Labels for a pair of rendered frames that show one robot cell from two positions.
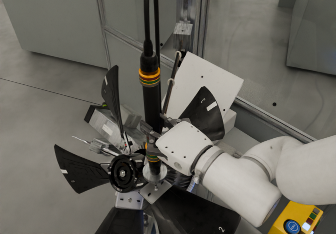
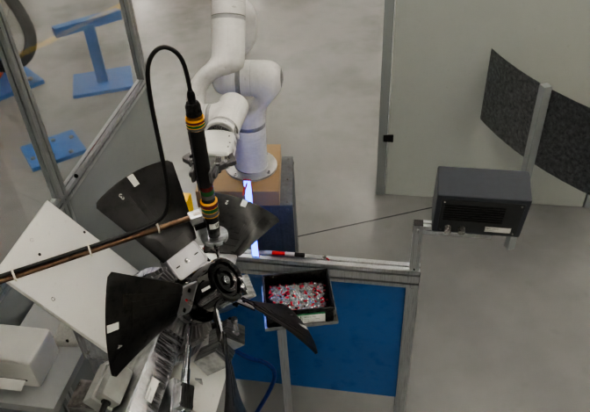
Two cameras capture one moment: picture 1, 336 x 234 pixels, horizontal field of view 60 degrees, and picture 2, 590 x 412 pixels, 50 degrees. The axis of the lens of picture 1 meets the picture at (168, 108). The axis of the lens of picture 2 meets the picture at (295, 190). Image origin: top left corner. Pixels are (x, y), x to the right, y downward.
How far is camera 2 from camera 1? 1.57 m
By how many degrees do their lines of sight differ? 83
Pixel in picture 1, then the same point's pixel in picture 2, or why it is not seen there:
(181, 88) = (54, 289)
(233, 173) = (228, 107)
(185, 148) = (221, 137)
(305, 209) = not seen: hidden behind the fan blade
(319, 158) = (234, 32)
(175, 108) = (83, 303)
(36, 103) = not seen: outside the picture
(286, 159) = (230, 54)
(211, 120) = (152, 176)
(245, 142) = (39, 321)
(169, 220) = (242, 236)
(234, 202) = (243, 112)
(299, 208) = not seen: hidden behind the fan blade
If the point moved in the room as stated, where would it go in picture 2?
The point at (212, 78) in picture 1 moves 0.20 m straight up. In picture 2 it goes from (43, 240) to (17, 176)
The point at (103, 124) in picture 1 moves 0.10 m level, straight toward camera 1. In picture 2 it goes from (145, 400) to (176, 369)
